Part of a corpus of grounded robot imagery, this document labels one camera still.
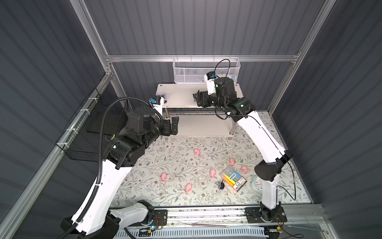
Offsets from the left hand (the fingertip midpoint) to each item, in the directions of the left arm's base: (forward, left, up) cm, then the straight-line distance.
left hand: (167, 116), depth 60 cm
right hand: (+14, -15, -1) cm, 21 cm away
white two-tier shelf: (+28, -5, -11) cm, 30 cm away
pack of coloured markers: (-13, -34, -41) cm, 55 cm away
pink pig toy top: (+6, -14, -41) cm, 43 cm away
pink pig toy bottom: (-16, -7, -41) cm, 45 cm away
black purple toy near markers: (-17, -25, -37) cm, 48 cm away
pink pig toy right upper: (-2, -35, -40) cm, 53 cm away
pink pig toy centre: (-8, -22, -40) cm, 47 cm away
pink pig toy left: (-9, +7, -42) cm, 43 cm away
